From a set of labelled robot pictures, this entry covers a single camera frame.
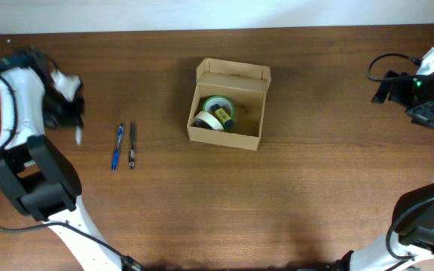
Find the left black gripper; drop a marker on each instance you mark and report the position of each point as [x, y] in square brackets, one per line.
[66, 111]

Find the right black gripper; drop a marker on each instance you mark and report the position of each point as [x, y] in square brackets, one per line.
[396, 89]

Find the black and white marker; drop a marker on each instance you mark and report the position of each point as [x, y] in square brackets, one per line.
[78, 135]

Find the blue retractable pen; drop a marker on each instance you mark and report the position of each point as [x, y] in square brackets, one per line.
[116, 153]

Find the yellow and black highlighter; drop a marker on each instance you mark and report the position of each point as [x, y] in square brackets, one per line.
[225, 119]

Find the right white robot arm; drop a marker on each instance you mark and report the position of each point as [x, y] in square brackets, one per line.
[410, 237]

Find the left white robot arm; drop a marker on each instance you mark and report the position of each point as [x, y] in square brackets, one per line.
[35, 176]

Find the clear black retractable pen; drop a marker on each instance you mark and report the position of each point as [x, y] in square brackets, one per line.
[131, 158]

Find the white masking tape roll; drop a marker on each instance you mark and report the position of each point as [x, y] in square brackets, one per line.
[206, 120]

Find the open cardboard box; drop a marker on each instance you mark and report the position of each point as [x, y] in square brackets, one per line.
[246, 85]

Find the green tape roll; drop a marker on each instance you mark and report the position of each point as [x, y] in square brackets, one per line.
[223, 101]

